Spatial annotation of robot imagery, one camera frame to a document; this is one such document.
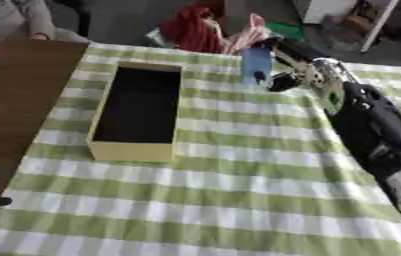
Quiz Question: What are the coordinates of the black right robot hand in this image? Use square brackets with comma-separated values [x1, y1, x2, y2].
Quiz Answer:
[254, 36, 330, 93]

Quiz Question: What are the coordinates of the tan cardboard box black inside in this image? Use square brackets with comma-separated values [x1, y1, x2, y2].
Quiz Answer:
[84, 60, 185, 164]

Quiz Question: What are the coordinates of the green bag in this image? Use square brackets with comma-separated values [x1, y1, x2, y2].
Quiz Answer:
[264, 22, 307, 42]

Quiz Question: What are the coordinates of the pink fabric bundle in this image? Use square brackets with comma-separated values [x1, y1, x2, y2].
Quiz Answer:
[219, 13, 274, 56]

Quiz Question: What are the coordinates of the white cabinet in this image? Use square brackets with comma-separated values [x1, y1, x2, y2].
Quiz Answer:
[292, 0, 358, 25]

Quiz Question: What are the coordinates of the white slanted board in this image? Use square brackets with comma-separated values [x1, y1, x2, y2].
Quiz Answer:
[359, 0, 401, 53]

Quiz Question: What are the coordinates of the red fabric bag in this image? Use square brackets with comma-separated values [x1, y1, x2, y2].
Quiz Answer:
[158, 4, 227, 54]

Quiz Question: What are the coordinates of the person's hand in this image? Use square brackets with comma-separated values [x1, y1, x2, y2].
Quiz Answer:
[26, 32, 52, 42]

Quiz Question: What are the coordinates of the person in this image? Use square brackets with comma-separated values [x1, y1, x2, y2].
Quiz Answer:
[0, 0, 90, 62]

